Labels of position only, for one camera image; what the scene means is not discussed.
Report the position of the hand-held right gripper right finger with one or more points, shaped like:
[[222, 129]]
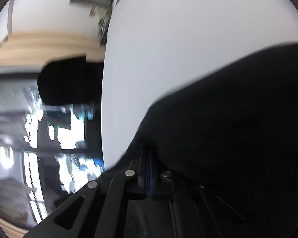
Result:
[[164, 188]]

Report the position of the glass sliding door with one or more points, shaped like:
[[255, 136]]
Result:
[[19, 153]]

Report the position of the black denim pants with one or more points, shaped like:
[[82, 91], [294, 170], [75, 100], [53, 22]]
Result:
[[226, 116]]

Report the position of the black hanging coat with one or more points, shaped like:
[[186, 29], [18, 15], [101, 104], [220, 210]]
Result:
[[69, 81]]

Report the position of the beige curtain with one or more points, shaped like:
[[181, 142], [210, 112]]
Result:
[[47, 47]]

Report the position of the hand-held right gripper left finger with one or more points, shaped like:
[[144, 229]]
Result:
[[152, 178]]

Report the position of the grey bed with white sheet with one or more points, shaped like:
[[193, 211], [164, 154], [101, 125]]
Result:
[[176, 42]]

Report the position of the grey nightstand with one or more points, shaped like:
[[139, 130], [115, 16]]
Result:
[[104, 27]]

